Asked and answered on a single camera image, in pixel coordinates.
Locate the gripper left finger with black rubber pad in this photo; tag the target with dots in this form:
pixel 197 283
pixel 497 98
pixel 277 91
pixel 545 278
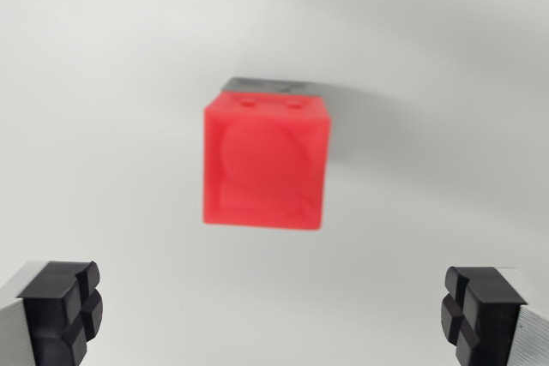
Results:
pixel 47 319

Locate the gripper right finger with black rubber pad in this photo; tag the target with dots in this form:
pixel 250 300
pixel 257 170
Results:
pixel 489 319

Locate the red cube with studs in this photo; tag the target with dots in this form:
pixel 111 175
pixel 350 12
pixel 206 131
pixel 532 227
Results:
pixel 266 169

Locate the grey cube with sun relief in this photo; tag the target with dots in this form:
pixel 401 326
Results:
pixel 257 84

